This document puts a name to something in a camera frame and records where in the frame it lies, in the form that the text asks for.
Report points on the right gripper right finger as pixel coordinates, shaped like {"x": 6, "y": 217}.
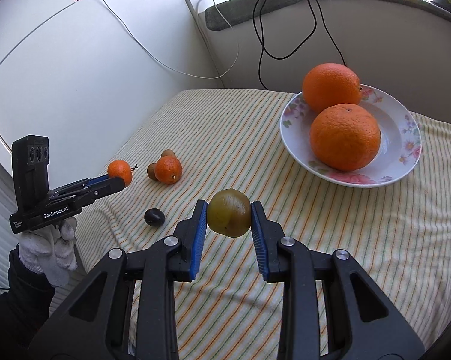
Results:
{"x": 331, "y": 307}

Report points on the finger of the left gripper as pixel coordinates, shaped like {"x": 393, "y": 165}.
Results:
{"x": 98, "y": 188}
{"x": 74, "y": 188}

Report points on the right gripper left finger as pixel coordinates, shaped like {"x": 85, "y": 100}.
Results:
{"x": 124, "y": 307}

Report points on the small mandarin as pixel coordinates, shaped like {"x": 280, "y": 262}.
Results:
{"x": 168, "y": 170}
{"x": 120, "y": 168}

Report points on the dark plum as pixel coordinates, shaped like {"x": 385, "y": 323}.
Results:
{"x": 154, "y": 217}

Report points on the green yellow fruit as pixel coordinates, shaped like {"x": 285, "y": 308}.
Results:
{"x": 229, "y": 213}

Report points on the large bumpy orange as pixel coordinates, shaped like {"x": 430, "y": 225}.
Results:
{"x": 345, "y": 137}

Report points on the smooth round orange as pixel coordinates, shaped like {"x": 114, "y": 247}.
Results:
{"x": 330, "y": 84}

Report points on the dark sleeved left forearm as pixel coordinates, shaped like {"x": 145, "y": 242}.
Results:
{"x": 24, "y": 308}

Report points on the white gloved left hand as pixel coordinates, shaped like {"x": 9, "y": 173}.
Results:
{"x": 50, "y": 251}

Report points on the brown kiwi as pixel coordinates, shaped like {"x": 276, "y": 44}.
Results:
{"x": 167, "y": 153}
{"x": 151, "y": 171}

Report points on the small mandarin on cloth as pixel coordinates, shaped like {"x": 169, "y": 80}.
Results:
{"x": 168, "y": 170}

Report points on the striped yellow cloth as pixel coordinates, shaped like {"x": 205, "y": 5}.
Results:
{"x": 229, "y": 138}

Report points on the floral white plate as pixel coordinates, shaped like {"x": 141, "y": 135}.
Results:
{"x": 399, "y": 152}

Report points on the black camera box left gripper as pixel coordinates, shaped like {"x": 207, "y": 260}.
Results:
{"x": 30, "y": 159}

